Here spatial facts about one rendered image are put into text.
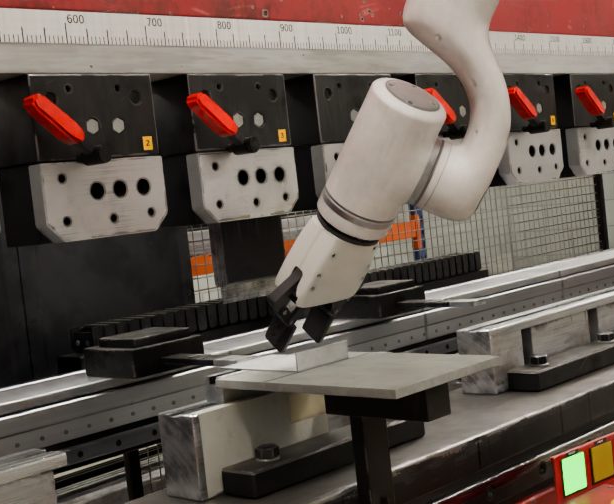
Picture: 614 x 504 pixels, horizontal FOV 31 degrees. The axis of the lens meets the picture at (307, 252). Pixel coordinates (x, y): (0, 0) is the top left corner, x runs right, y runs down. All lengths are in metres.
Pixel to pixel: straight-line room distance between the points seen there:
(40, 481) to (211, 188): 0.36
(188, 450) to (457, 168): 0.42
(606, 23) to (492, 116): 0.86
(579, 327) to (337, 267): 0.73
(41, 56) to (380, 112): 0.34
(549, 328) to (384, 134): 0.73
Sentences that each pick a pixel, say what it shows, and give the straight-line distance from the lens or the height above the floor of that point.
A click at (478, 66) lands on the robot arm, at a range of 1.14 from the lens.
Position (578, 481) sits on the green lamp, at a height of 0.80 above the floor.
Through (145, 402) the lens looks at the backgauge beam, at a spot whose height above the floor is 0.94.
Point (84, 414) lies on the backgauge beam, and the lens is 1.46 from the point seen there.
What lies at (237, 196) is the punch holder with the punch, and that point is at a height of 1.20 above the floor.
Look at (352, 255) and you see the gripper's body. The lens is 1.21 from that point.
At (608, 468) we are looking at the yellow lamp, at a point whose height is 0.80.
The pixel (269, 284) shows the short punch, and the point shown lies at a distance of 1.34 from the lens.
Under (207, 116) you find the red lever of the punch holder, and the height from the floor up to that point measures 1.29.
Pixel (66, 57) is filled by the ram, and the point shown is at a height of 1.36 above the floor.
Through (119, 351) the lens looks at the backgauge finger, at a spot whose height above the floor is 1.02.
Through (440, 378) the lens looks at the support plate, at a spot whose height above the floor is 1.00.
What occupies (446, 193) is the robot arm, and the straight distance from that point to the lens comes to 1.15.
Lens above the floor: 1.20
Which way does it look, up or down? 3 degrees down
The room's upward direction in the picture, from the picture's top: 6 degrees counter-clockwise
